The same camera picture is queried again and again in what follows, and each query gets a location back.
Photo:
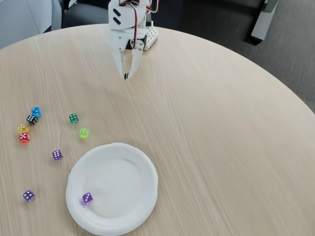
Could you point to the purple translucent die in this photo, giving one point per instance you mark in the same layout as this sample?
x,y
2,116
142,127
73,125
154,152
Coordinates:
x,y
87,198
57,155
29,196

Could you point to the white paper plate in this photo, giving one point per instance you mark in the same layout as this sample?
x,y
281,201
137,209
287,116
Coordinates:
x,y
118,182

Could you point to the dark office chair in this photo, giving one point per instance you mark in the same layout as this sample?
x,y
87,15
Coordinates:
x,y
81,14

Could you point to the dark green translucent die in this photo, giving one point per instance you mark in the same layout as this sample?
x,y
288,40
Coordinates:
x,y
73,118

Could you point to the lime green translucent die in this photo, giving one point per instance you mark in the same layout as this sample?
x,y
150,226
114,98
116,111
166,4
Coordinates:
x,y
84,132

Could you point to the blue translucent die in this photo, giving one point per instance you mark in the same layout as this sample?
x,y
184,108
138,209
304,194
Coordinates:
x,y
36,111

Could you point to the black die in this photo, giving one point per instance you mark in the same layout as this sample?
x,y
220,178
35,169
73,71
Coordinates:
x,y
32,119

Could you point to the yellow translucent die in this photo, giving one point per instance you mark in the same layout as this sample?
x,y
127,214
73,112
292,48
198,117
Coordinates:
x,y
22,128

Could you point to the red translucent die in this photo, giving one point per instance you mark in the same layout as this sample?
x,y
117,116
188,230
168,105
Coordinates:
x,y
24,137

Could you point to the grey desk leg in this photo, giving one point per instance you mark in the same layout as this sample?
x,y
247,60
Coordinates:
x,y
261,24

